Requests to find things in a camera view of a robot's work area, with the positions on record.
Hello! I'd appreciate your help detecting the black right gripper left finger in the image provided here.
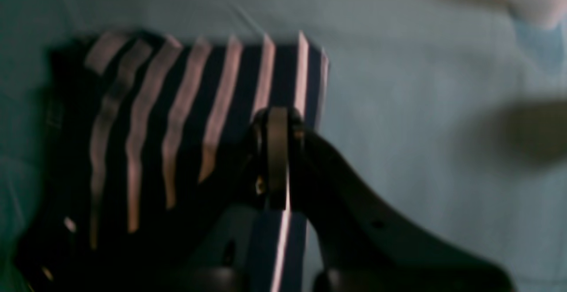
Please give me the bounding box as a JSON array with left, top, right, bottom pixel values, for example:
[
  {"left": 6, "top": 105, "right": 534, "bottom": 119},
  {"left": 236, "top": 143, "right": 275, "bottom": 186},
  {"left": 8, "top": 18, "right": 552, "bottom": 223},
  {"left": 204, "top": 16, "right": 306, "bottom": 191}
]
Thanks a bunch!
[{"left": 252, "top": 108, "right": 290, "bottom": 210}]

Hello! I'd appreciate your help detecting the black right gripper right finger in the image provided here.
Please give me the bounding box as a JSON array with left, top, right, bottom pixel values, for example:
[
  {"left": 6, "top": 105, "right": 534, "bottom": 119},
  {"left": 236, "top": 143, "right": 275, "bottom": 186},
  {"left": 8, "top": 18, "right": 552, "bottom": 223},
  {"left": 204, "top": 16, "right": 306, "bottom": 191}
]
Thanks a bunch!
[{"left": 290, "top": 116, "right": 516, "bottom": 292}]

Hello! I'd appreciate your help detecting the navy white striped t-shirt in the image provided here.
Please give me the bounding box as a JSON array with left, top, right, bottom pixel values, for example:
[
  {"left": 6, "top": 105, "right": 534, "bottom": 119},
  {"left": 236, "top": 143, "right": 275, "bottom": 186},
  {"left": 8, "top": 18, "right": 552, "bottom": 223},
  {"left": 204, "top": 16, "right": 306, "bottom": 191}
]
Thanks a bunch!
[{"left": 15, "top": 31, "right": 329, "bottom": 292}]

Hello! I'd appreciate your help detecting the light blue tablecloth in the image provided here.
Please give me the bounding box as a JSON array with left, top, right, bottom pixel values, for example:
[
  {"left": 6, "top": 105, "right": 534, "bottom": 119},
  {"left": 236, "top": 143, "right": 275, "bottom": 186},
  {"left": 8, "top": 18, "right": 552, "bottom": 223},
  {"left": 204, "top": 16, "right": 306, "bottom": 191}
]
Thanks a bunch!
[{"left": 1, "top": 0, "right": 566, "bottom": 292}]

